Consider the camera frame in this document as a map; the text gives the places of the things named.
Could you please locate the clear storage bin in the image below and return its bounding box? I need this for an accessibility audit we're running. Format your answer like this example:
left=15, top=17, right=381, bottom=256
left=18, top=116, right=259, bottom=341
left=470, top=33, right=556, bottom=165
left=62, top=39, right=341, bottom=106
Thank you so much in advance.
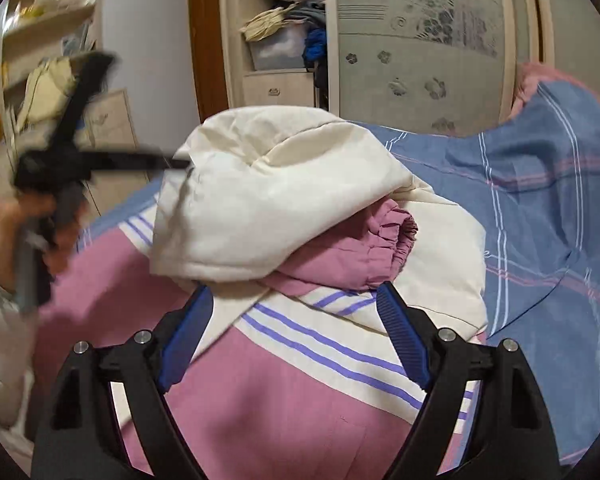
left=249, top=23, right=308, bottom=70

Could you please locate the yellow bag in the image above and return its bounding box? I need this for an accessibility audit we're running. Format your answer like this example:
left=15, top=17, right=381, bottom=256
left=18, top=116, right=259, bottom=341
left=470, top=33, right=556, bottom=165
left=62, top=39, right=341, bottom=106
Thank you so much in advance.
left=15, top=56, right=76, bottom=133

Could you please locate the wardrobe drawer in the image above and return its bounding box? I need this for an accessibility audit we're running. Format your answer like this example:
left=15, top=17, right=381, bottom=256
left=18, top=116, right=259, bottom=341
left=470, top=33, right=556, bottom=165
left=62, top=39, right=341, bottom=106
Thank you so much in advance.
left=242, top=70, right=315, bottom=107

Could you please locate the frosted sliding wardrobe door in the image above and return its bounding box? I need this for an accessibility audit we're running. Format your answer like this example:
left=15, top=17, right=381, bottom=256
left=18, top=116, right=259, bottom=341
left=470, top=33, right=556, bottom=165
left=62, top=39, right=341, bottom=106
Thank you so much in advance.
left=326, top=0, right=517, bottom=136

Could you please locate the cream and pink hooded jacket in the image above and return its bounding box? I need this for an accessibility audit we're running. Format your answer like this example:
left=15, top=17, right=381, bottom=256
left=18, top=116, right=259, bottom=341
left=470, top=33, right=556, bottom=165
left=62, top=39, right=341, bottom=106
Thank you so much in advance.
left=34, top=104, right=489, bottom=480

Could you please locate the brown wooden door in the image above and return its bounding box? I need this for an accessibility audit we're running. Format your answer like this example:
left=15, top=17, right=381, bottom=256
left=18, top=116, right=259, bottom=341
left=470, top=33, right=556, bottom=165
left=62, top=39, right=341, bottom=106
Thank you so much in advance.
left=188, top=0, right=228, bottom=122

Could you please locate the light wood dresser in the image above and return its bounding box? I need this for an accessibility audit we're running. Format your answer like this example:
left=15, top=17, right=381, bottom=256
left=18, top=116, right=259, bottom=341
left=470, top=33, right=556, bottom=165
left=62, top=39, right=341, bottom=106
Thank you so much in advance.
left=0, top=90, right=148, bottom=223

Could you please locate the person left hand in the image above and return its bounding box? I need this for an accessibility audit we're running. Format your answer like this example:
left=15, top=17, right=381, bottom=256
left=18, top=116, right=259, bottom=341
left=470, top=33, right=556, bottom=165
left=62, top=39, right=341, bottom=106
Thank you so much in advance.
left=0, top=192, right=89, bottom=294

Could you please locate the blue plaid bed sheet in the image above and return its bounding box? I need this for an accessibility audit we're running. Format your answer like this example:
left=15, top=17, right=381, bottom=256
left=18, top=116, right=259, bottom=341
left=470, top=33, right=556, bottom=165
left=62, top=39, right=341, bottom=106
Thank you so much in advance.
left=61, top=80, right=600, bottom=464

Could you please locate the blue garment in wardrobe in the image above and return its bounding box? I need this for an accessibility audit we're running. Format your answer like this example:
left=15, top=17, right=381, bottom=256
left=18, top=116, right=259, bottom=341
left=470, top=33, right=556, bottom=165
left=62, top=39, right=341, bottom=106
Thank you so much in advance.
left=302, top=28, right=327, bottom=70

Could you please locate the wooden bookshelf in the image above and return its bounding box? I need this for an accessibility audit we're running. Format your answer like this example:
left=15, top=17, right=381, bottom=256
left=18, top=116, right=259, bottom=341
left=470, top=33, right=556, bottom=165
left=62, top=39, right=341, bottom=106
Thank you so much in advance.
left=0, top=0, right=102, bottom=133

